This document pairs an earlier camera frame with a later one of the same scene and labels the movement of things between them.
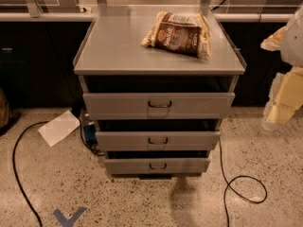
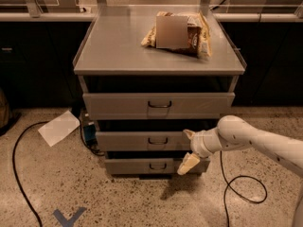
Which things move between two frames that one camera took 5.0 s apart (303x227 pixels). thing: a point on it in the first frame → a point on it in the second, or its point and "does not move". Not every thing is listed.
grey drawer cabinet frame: x=157 y=81 does not move
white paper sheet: x=60 y=128 does not move
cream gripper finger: x=285 y=97 → x=189 y=161
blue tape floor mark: x=68 y=222 does not move
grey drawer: x=156 y=141 does not move
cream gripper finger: x=274 y=42 → x=189 y=133
